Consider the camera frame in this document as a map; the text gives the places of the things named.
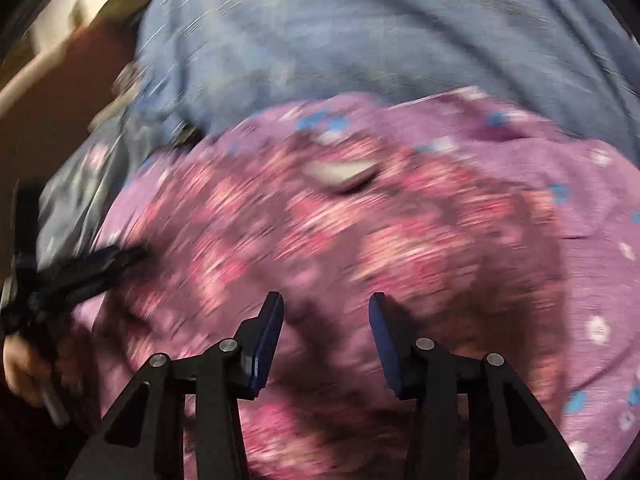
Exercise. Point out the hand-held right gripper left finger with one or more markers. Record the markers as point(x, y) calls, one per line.
point(265, 345)

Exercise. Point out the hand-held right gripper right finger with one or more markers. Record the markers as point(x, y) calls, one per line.
point(387, 350)

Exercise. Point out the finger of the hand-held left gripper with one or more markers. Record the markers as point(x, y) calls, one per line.
point(100, 267)

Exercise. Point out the dark pink floral garment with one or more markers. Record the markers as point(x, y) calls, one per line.
point(350, 260)

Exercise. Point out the person's left hand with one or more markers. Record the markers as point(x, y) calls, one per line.
point(25, 370)

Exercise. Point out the grey patterned cloth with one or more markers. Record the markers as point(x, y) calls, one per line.
point(75, 195)

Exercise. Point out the brown wooden furniture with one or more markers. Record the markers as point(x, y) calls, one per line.
point(55, 95)

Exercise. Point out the purple flowered bedsheet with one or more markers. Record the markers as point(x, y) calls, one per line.
point(590, 270)

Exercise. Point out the blue plaid quilt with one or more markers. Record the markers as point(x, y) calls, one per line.
point(375, 35)

